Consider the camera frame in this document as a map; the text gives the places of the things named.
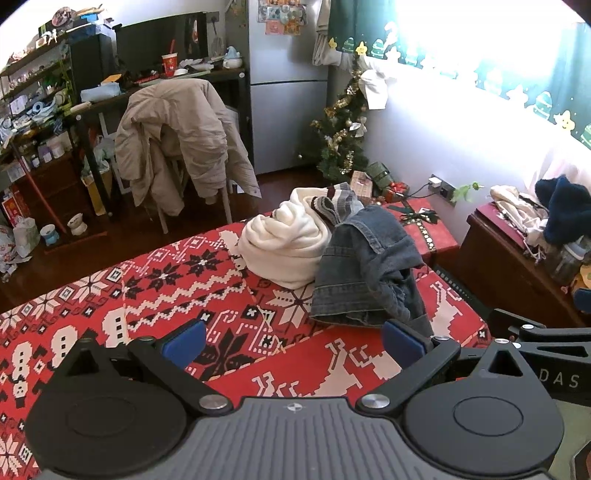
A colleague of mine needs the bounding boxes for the plain white plastic bag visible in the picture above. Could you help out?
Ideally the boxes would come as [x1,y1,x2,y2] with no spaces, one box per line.
[14,217,41,258]

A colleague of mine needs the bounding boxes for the green printed curtain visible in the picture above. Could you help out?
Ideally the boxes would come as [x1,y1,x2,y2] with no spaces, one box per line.
[328,0,591,151]

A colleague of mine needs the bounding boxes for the black desk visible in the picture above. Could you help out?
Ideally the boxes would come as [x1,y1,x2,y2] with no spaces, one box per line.
[69,68,253,217]

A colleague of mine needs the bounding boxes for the white chair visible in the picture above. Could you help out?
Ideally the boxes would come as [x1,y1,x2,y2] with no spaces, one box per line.
[154,152,236,236]

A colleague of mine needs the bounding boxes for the white fleece garment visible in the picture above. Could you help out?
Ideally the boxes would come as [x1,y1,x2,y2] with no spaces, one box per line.
[236,187,333,291]

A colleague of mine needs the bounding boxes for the light blue box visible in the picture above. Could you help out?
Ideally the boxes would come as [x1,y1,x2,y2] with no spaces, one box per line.
[81,83,123,103]

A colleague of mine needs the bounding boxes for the printed white plastic bag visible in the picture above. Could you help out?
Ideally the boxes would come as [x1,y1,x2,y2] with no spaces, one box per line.
[0,226,20,280]

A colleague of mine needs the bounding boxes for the wall power socket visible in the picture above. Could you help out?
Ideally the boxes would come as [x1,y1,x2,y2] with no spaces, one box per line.
[428,174,458,200]

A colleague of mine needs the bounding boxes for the green gift box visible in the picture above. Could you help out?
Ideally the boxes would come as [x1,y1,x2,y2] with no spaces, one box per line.
[367,161,393,190]

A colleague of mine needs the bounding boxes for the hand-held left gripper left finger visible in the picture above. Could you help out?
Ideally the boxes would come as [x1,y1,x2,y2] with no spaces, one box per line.
[53,320,234,415]

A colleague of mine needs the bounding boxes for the dark wooden cabinet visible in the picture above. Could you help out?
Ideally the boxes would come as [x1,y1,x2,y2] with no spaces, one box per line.
[459,203,591,328]

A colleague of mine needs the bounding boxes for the red carton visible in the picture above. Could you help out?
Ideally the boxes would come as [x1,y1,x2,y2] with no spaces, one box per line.
[0,191,24,227]

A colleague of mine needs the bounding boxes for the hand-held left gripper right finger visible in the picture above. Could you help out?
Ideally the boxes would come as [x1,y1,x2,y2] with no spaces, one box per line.
[355,318,533,415]

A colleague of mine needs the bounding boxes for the large red gift box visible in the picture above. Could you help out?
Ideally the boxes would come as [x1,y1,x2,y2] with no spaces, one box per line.
[385,196,460,268]

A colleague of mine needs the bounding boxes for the white cloth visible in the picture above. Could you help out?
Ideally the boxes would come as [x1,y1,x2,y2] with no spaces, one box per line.
[360,69,398,110]

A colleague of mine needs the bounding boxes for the red patterned blanket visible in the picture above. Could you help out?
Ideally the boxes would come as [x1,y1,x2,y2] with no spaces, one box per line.
[0,210,492,480]

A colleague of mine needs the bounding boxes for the brown wooden dresser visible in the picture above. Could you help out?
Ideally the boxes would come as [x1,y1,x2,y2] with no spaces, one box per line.
[14,152,93,241]

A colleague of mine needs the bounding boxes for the grey striped garment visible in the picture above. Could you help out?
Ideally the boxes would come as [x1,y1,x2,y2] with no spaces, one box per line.
[310,182,365,227]

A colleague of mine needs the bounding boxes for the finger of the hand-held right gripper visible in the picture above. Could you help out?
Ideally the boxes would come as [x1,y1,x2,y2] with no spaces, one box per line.
[508,324,591,357]

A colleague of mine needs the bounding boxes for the green plant sprig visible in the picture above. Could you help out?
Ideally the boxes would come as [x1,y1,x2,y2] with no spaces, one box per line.
[452,182,484,204]

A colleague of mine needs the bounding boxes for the black computer case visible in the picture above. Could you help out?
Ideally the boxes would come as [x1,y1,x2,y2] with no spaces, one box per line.
[69,34,114,90]

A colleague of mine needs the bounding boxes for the black monitor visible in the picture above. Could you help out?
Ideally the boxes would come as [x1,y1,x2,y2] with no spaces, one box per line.
[115,11,213,77]

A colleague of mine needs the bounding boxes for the cluster of fridge magnets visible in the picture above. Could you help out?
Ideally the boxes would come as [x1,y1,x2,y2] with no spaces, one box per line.
[257,0,308,35]

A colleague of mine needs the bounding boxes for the silver refrigerator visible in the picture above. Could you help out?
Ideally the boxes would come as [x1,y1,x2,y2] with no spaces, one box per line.
[248,0,331,175]

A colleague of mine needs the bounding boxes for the cluttered storage shelf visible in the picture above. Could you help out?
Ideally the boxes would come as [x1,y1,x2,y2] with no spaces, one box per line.
[0,4,77,155]

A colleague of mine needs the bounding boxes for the dark blue garment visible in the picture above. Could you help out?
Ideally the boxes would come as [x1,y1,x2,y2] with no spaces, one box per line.
[536,175,591,245]

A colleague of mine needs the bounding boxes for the beige padded jacket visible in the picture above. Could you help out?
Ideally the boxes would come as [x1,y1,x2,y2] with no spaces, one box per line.
[114,78,262,217]

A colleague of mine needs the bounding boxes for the blue denim shorts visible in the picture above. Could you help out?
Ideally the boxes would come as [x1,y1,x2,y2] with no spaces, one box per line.
[308,205,435,337]

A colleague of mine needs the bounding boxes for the yellow paper bag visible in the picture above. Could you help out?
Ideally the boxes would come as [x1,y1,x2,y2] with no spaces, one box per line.
[82,161,114,215]

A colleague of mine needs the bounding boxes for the red broom stick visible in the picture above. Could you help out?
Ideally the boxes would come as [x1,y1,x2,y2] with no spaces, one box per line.
[11,143,65,232]

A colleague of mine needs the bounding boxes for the small Christmas tree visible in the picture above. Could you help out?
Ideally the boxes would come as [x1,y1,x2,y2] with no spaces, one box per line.
[299,65,370,181]

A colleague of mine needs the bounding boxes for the cream cloth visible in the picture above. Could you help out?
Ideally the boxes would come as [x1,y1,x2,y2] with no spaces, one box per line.
[489,185,550,245]

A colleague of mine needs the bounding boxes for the glass jar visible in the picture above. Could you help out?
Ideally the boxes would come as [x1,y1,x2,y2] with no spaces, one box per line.
[549,240,591,284]

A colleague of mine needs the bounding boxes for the small plaid gift box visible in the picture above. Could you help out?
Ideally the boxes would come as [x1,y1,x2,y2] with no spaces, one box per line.
[349,171,375,201]

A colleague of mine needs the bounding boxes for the hanging beige cloth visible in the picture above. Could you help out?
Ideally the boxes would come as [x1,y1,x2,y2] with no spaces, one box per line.
[312,0,352,68]

